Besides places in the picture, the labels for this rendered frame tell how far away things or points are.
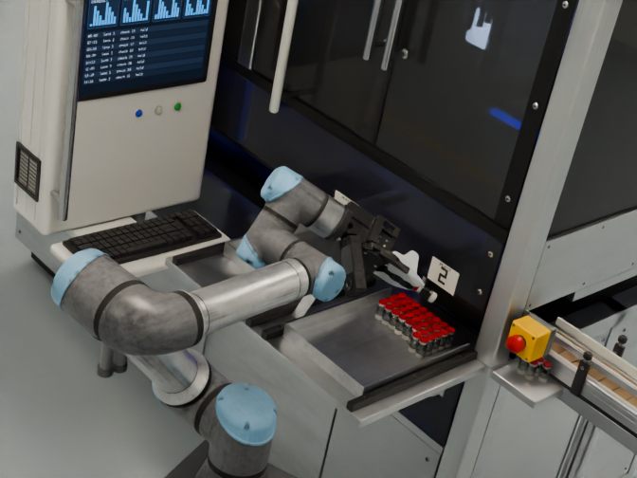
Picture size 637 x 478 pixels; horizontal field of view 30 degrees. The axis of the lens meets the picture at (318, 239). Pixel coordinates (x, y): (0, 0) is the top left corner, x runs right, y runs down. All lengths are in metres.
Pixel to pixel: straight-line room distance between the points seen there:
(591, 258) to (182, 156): 1.11
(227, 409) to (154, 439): 1.51
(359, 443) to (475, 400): 0.46
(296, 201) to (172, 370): 0.39
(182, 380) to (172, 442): 1.49
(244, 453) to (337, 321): 0.62
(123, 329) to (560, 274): 1.20
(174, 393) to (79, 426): 1.50
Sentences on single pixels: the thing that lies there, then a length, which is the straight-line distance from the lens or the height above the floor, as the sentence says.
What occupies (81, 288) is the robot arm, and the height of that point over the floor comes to 1.31.
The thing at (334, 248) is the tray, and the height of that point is 0.88.
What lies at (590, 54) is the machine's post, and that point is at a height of 1.65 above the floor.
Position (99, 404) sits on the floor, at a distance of 3.82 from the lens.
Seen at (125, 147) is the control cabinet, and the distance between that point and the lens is 3.07.
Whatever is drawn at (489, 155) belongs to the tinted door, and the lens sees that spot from 2.61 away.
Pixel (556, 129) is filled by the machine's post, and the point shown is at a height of 1.48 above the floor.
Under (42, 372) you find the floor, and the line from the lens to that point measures 3.93.
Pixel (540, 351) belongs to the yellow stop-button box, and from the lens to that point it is 2.68.
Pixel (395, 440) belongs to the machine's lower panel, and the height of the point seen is 0.52.
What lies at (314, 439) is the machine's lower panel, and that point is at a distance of 3.29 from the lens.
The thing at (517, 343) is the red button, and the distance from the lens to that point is 2.63.
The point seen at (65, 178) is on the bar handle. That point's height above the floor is 1.00.
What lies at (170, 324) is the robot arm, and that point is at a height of 1.30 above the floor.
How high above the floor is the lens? 2.39
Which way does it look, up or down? 29 degrees down
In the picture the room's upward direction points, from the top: 12 degrees clockwise
